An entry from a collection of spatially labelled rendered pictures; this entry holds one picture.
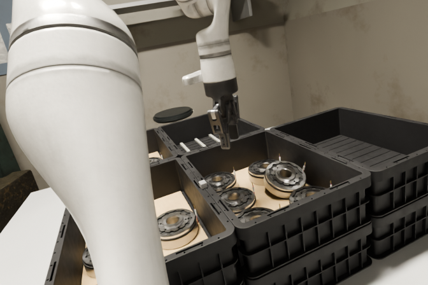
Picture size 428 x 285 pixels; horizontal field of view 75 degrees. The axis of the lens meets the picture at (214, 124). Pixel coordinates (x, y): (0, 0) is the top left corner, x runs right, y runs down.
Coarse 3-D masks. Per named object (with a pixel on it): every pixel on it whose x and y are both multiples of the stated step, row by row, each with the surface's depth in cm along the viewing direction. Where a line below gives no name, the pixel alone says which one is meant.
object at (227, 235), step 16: (176, 160) 79; (192, 176) 67; (64, 224) 57; (224, 224) 48; (64, 240) 52; (208, 240) 44; (224, 240) 45; (176, 256) 42; (192, 256) 43; (208, 256) 44; (48, 272) 44
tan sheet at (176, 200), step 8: (176, 192) 82; (160, 200) 79; (168, 200) 78; (176, 200) 77; (184, 200) 77; (160, 208) 75; (168, 208) 74; (176, 208) 74; (184, 208) 73; (200, 232) 62; (192, 240) 60; (200, 240) 60; (88, 280) 55; (96, 280) 54
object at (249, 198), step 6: (222, 192) 71; (228, 192) 70; (246, 192) 70; (252, 192) 68; (222, 198) 68; (246, 198) 66; (252, 198) 66; (228, 204) 65; (234, 204) 65; (240, 204) 64; (246, 204) 64; (234, 210) 63; (240, 210) 63
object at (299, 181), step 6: (276, 162) 74; (282, 162) 74; (288, 162) 74; (270, 168) 73; (276, 168) 73; (294, 168) 73; (300, 168) 73; (270, 174) 71; (300, 174) 71; (270, 180) 69; (276, 180) 69; (294, 180) 69; (300, 180) 70; (276, 186) 68; (282, 186) 68; (288, 186) 68; (294, 186) 68; (300, 186) 68
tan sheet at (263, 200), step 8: (240, 176) 84; (248, 176) 83; (240, 184) 79; (248, 184) 79; (256, 184) 78; (256, 192) 74; (264, 192) 73; (264, 200) 70; (272, 200) 69; (280, 200) 68; (288, 200) 68; (272, 208) 66
